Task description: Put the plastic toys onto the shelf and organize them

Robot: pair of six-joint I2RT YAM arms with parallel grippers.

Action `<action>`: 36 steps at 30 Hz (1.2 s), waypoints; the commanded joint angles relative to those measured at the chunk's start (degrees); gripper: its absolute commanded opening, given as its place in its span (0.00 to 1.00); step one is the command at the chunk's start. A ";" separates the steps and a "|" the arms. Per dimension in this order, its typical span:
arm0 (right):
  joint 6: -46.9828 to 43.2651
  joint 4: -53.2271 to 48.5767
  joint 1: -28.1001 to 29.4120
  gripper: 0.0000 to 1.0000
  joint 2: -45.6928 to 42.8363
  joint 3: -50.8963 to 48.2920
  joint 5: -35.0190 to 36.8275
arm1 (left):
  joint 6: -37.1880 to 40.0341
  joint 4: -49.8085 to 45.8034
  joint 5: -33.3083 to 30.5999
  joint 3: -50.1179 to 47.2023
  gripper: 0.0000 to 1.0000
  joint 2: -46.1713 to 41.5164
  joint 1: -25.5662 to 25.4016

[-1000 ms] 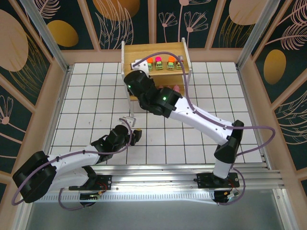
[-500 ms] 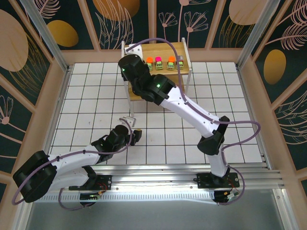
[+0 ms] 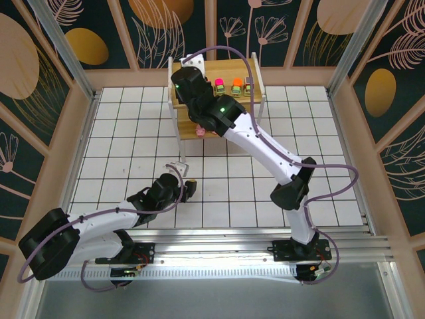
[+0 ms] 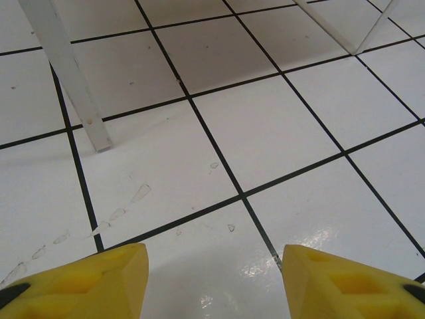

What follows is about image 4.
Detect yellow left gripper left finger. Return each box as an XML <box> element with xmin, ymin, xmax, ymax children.
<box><xmin>0</xmin><ymin>243</ymin><xmax>149</xmax><ymax>319</ymax></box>

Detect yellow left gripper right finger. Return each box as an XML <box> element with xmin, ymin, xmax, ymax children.
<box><xmin>281</xmin><ymin>244</ymin><xmax>425</xmax><ymax>319</ymax></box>

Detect wooden two-tier shelf white legs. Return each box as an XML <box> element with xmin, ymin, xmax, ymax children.
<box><xmin>18</xmin><ymin>0</ymin><xmax>399</xmax><ymax>153</ymax></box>

